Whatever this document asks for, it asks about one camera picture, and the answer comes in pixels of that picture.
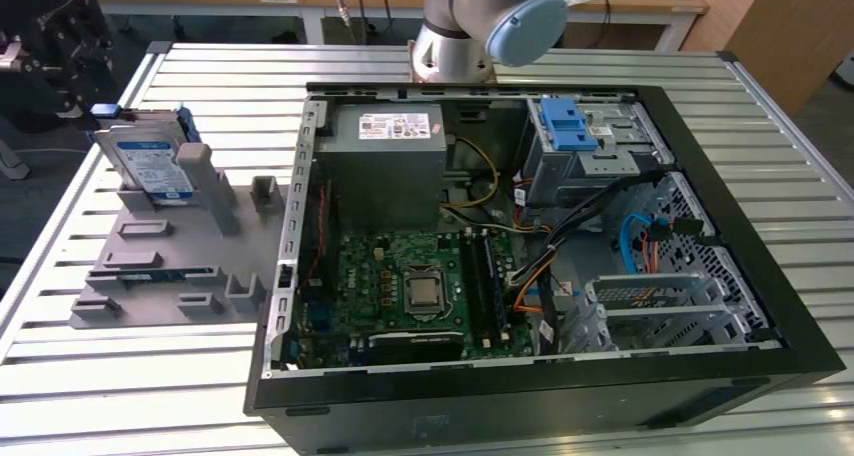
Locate hard disk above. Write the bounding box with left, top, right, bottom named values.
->
left=89, top=103, right=199, bottom=208

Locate blue wire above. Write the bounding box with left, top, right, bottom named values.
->
left=618, top=213, right=672, bottom=277

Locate metal disk bay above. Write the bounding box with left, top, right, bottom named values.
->
left=584, top=270, right=767, bottom=352

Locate grey metal leg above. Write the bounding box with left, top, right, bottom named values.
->
left=0, top=140, right=33, bottom=180

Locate grey parts rack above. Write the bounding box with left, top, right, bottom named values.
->
left=70, top=143, right=295, bottom=330

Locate bare RAM stick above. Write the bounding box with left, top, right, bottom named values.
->
left=90, top=268, right=222, bottom=282

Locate grey power supply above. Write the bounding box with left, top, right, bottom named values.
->
left=313, top=103, right=449, bottom=232

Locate green motherboard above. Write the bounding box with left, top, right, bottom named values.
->
left=299, top=228, right=536, bottom=367

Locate CPU socket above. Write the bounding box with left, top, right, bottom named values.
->
left=398, top=263, right=454, bottom=323

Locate silver CPU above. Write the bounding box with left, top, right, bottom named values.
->
left=408, top=278, right=442, bottom=311

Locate blue plastic drive latch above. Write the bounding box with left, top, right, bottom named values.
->
left=541, top=97, right=601, bottom=152

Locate grey metal drive cage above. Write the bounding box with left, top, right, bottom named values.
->
left=524, top=95, right=676, bottom=207

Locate black graphics card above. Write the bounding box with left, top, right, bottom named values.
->
left=366, top=330, right=466, bottom=365

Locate black RAM stick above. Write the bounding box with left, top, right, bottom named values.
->
left=478, top=228, right=516, bottom=345

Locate black open PC case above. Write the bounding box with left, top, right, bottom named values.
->
left=243, top=80, right=847, bottom=455

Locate wooden cabinet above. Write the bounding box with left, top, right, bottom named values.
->
left=680, top=0, right=854, bottom=122

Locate red black twisted wire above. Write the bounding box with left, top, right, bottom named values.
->
left=297, top=180, right=336, bottom=297

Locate yellow wire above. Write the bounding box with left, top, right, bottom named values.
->
left=441, top=134, right=502, bottom=210

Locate black wire bundle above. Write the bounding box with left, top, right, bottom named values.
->
left=506, top=170, right=673, bottom=290

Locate orange flat wire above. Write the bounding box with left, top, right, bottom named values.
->
left=512, top=258, right=569, bottom=320

